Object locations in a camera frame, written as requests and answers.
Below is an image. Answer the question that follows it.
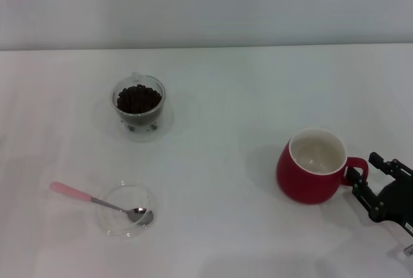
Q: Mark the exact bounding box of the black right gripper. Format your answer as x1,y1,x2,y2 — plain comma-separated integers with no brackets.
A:
347,152,413,237

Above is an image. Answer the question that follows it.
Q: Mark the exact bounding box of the red mug with white inside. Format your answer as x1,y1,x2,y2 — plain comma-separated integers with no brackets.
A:
276,126,369,206

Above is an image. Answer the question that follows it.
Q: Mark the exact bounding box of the pink handled metal spoon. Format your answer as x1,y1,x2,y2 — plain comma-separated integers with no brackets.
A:
49,181,155,226

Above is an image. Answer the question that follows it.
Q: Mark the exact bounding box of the dark coffee beans pile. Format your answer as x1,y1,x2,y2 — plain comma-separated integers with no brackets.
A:
116,83,163,115

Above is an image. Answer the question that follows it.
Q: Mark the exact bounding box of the small clear glass dish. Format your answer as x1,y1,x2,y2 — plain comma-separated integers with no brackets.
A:
96,180,162,239

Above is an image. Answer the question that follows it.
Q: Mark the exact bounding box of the large clear glass saucer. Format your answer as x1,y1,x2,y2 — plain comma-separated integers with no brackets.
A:
92,95,175,143

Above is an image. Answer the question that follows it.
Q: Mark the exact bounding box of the glass cup with tab handle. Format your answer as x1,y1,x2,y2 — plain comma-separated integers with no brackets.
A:
109,71,166,132

